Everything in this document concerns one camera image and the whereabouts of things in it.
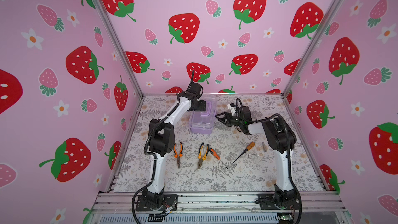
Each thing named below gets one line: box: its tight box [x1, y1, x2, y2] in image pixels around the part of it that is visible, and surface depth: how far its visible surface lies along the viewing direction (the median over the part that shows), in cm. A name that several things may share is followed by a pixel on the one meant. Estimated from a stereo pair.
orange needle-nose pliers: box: [173, 142, 183, 170], surface depth 92 cm
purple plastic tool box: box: [188, 100, 218, 135], surface depth 97 cm
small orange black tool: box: [208, 147, 221, 161], surface depth 91 cm
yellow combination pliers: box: [197, 142, 210, 170], surface depth 92 cm
